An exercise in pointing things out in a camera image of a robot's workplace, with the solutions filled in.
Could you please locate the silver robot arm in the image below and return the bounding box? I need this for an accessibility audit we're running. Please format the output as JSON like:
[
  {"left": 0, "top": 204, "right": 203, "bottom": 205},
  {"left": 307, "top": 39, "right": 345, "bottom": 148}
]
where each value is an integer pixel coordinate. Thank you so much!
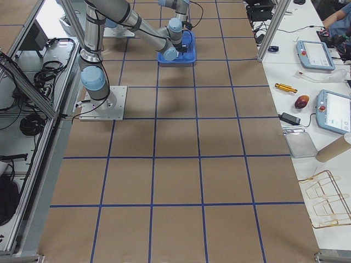
[
  {"left": 79, "top": 1, "right": 189, "bottom": 110},
  {"left": 158, "top": 0, "right": 190, "bottom": 22}
]

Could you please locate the upper teach pendant tablet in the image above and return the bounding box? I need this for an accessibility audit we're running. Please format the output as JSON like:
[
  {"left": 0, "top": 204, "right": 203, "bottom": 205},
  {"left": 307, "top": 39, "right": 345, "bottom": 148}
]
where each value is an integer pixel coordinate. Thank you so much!
[{"left": 296, "top": 41, "right": 335, "bottom": 71}]

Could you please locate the black power adapter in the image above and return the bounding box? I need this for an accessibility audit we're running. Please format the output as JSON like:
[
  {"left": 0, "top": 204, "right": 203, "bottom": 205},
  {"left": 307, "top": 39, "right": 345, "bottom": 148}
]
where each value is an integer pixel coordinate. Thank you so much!
[{"left": 278, "top": 112, "right": 301, "bottom": 125}]

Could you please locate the aluminium frame post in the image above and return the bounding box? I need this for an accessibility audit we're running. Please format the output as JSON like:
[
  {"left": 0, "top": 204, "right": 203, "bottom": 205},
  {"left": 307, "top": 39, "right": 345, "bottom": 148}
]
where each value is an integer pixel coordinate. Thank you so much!
[{"left": 257, "top": 0, "right": 290, "bottom": 62}]

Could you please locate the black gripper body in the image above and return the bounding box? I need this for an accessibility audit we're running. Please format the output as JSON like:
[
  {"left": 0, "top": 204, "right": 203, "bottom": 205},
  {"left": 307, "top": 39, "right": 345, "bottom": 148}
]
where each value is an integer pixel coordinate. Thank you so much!
[{"left": 177, "top": 44, "right": 188, "bottom": 54}]

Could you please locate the teach pendant tablet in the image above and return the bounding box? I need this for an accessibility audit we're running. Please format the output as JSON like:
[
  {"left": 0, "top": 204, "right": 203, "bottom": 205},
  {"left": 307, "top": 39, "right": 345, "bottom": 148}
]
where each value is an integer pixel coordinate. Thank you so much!
[
  {"left": 296, "top": 41, "right": 335, "bottom": 71},
  {"left": 316, "top": 90, "right": 350, "bottom": 134}
]

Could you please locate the lower teach pendant tablet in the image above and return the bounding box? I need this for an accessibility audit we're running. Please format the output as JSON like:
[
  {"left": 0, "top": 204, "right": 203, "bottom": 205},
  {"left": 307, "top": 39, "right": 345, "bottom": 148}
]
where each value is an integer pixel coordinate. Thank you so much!
[{"left": 316, "top": 90, "right": 350, "bottom": 134}]

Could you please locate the gold wire rack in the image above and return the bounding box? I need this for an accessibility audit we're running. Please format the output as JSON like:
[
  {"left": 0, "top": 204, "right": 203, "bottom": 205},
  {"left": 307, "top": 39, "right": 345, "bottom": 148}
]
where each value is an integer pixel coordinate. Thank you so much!
[{"left": 298, "top": 170, "right": 350, "bottom": 229}]

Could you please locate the person in blue shirt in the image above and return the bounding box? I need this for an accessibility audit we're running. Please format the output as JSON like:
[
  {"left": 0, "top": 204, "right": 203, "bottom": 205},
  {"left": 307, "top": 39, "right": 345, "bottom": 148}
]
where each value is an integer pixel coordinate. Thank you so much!
[{"left": 322, "top": 3, "right": 350, "bottom": 36}]

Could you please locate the red mango fruit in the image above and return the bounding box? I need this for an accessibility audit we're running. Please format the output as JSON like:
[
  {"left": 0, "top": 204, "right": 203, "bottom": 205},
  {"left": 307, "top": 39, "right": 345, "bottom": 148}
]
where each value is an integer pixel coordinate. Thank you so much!
[{"left": 294, "top": 95, "right": 309, "bottom": 109}]

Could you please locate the blue plastic tray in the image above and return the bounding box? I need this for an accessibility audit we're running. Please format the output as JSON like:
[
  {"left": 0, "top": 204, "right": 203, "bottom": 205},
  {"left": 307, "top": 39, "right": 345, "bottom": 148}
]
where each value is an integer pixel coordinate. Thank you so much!
[{"left": 157, "top": 30, "right": 196, "bottom": 67}]

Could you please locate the small blue black device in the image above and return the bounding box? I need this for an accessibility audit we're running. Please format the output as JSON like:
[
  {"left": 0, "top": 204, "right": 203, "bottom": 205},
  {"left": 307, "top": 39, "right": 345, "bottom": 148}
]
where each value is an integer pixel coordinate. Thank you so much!
[{"left": 268, "top": 45, "right": 279, "bottom": 53}]

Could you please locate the brass cylinder tool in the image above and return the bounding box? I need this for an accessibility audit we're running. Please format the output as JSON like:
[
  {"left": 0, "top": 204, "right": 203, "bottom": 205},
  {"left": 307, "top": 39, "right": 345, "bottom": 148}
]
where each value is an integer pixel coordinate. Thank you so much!
[{"left": 274, "top": 83, "right": 298, "bottom": 94}]

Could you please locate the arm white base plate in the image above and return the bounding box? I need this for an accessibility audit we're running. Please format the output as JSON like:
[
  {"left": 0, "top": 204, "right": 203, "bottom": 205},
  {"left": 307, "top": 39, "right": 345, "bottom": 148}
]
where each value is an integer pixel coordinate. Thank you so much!
[
  {"left": 79, "top": 85, "right": 127, "bottom": 121},
  {"left": 104, "top": 25, "right": 135, "bottom": 38}
]

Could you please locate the cardboard tube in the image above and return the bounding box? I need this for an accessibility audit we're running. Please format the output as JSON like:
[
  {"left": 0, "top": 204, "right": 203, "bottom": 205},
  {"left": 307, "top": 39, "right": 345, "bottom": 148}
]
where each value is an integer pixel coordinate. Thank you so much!
[{"left": 315, "top": 132, "right": 350, "bottom": 162}]

